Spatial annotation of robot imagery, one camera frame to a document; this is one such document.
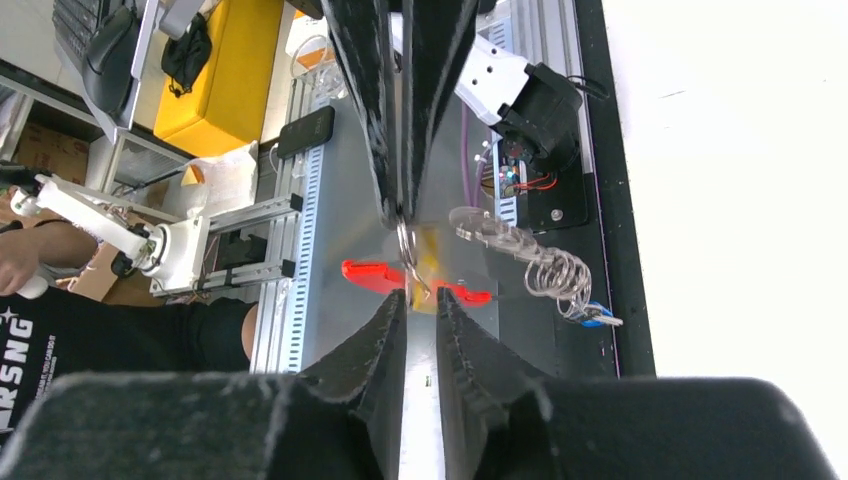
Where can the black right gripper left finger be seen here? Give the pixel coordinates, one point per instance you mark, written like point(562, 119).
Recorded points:
point(338, 419)

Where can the aluminium extrusion rails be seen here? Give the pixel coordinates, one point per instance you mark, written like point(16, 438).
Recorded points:
point(279, 279)

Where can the operator in black printed shirt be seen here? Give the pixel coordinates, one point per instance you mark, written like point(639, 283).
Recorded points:
point(48, 332)

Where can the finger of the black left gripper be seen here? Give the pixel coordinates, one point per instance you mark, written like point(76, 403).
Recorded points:
point(436, 39)
point(359, 33)

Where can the steel key holder red handle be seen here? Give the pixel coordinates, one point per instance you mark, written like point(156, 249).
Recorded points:
point(478, 251)

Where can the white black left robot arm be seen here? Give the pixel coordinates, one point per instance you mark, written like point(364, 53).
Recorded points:
point(530, 103)

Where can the key with blue tag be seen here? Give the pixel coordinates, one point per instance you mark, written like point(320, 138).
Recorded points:
point(593, 315)

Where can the black smartphone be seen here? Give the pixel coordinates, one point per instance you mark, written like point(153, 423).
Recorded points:
point(307, 132)

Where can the key with yellow tag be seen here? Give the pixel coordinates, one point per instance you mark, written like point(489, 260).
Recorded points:
point(419, 254)

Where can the left white cable duct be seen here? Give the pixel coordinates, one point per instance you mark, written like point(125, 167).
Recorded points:
point(506, 174)

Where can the yellow box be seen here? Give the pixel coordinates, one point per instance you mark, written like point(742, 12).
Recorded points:
point(226, 108)

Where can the black computer mouse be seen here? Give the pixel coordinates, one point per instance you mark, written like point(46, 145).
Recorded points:
point(106, 71)

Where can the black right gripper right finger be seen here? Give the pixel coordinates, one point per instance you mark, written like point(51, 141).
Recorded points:
point(502, 418)

